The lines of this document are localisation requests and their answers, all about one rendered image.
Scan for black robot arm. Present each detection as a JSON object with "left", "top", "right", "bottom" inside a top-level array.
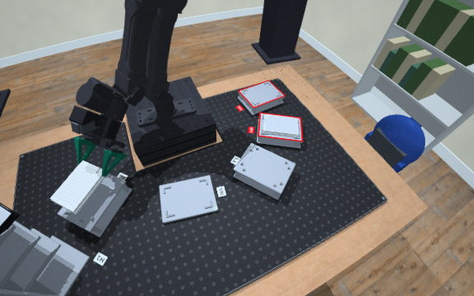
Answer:
[{"left": 69, "top": 0, "right": 196, "bottom": 140}]

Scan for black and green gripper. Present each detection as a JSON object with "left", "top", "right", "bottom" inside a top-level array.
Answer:
[{"left": 74, "top": 132, "right": 126, "bottom": 177}]

